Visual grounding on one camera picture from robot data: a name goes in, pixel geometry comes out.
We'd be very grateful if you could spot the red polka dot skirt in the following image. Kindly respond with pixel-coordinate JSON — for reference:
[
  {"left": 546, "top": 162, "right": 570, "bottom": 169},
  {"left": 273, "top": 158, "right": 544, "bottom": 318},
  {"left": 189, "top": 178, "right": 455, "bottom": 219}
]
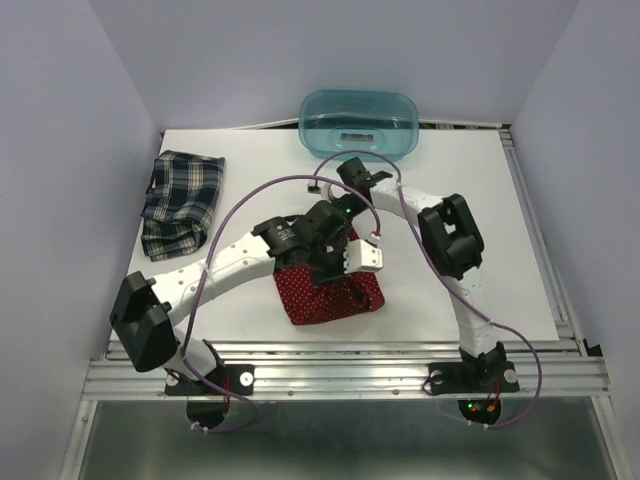
[{"left": 272, "top": 227, "right": 387, "bottom": 327}]

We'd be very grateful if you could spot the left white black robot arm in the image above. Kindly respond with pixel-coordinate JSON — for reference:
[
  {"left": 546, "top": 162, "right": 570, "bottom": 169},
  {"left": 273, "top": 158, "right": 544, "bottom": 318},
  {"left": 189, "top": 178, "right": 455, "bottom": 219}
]
[{"left": 110, "top": 200, "right": 379, "bottom": 394}]

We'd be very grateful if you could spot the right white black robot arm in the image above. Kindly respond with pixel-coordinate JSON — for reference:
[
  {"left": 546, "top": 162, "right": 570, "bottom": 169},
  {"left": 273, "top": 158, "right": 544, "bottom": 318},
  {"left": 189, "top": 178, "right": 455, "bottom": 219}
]
[{"left": 337, "top": 157, "right": 506, "bottom": 395}]

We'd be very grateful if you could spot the teal plastic tub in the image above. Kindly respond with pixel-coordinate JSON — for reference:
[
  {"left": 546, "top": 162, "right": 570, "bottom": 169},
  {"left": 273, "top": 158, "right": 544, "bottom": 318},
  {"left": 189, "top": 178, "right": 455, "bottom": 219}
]
[{"left": 298, "top": 90, "right": 420, "bottom": 161}]

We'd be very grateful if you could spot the blue plaid folded skirt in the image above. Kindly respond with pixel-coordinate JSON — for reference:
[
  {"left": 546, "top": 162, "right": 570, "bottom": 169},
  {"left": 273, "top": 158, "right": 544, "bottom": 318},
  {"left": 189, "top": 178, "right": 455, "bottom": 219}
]
[{"left": 140, "top": 150, "right": 226, "bottom": 262}]

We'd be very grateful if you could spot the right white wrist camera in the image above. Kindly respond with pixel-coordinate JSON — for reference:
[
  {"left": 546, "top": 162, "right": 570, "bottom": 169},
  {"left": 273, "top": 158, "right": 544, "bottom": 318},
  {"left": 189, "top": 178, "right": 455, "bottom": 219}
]
[{"left": 307, "top": 180, "right": 335, "bottom": 201}]

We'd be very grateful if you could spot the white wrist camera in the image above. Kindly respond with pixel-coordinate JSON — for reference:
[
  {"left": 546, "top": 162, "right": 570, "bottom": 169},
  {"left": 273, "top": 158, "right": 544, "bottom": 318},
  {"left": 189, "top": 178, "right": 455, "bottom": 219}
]
[
  {"left": 307, "top": 180, "right": 335, "bottom": 201},
  {"left": 343, "top": 239, "right": 384, "bottom": 275}
]

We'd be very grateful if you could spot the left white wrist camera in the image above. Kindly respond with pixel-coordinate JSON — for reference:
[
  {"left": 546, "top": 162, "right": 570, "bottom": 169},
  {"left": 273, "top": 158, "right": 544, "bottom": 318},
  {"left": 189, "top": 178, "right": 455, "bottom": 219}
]
[{"left": 343, "top": 239, "right": 384, "bottom": 275}]

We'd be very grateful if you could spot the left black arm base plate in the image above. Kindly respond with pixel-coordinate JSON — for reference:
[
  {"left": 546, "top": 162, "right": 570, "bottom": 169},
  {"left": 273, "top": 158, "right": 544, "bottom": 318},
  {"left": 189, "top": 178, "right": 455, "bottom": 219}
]
[{"left": 164, "top": 364, "right": 259, "bottom": 434}]

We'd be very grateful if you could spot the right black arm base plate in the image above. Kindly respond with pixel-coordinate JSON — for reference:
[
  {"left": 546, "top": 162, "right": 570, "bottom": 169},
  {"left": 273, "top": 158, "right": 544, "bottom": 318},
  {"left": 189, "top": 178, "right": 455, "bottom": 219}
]
[{"left": 422, "top": 342, "right": 520, "bottom": 426}]

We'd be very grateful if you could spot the aluminium rail frame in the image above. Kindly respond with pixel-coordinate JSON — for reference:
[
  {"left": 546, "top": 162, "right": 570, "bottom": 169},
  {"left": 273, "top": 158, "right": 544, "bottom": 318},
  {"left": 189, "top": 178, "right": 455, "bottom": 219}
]
[{"left": 63, "top": 130, "right": 632, "bottom": 479}]

